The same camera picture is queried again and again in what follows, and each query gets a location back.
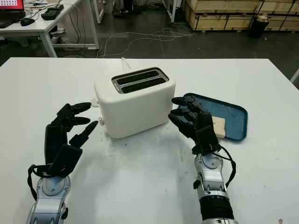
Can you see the white table leg frame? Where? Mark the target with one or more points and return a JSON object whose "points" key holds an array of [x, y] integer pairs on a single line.
{"points": [[99, 11], [171, 11]]}

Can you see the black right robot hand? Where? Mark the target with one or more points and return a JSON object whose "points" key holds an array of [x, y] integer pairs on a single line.
{"points": [[203, 120]]}

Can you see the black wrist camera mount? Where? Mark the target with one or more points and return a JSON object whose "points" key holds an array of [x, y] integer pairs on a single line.
{"points": [[67, 157], [206, 140]]}

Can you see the slice of bread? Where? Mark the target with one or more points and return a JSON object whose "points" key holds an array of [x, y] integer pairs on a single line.
{"points": [[220, 127]]}

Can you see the plywood shipping crate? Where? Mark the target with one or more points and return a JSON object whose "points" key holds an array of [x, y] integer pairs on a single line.
{"points": [[282, 14], [222, 22], [222, 5]]}

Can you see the laptop with red screen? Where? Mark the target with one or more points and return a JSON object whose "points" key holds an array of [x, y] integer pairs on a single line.
{"points": [[9, 9]]}

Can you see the blue rectangular tray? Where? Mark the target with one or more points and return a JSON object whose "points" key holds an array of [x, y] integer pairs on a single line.
{"points": [[231, 112]]}

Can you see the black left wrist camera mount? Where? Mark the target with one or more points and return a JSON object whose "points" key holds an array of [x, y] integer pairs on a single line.
{"points": [[67, 157]]}

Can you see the white toaster lever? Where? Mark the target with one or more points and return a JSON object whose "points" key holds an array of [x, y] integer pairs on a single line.
{"points": [[94, 102]]}

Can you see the black trash bin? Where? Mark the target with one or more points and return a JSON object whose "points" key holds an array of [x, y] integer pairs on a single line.
{"points": [[258, 28]]}

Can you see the black computer mouse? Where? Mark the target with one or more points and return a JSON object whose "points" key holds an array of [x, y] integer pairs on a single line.
{"points": [[27, 22]]}

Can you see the silver toaster knob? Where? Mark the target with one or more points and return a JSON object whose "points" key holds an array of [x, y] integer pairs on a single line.
{"points": [[101, 121]]}

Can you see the grey furniture edge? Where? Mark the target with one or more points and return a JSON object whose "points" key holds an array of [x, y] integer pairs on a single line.
{"points": [[296, 79]]}

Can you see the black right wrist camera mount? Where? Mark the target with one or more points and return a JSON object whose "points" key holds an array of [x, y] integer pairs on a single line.
{"points": [[206, 140]]}

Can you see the dark shoes of person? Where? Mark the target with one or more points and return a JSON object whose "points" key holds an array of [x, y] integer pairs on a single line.
{"points": [[121, 12]]}

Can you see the black handheld controller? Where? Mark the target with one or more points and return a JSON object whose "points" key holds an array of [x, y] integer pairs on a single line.
{"points": [[51, 12]]}

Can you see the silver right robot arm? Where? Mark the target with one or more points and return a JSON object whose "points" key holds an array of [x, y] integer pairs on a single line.
{"points": [[215, 186]]}

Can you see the white office desk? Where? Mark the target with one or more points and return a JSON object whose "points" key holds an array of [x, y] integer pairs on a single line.
{"points": [[44, 25]]}

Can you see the white two-slot toaster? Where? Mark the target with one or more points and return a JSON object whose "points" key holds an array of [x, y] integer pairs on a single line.
{"points": [[137, 112]]}

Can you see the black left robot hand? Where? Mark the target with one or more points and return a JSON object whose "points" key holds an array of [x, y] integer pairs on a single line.
{"points": [[54, 142]]}

